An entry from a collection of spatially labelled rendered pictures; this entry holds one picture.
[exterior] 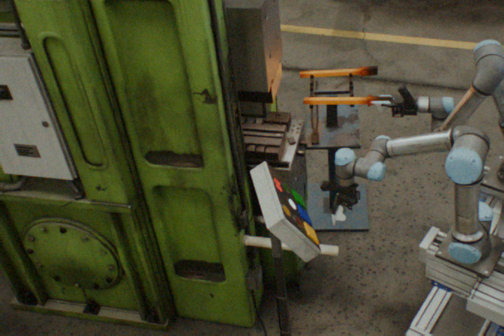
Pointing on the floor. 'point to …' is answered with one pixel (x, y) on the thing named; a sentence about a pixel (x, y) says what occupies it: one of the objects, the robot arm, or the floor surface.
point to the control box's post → (280, 284)
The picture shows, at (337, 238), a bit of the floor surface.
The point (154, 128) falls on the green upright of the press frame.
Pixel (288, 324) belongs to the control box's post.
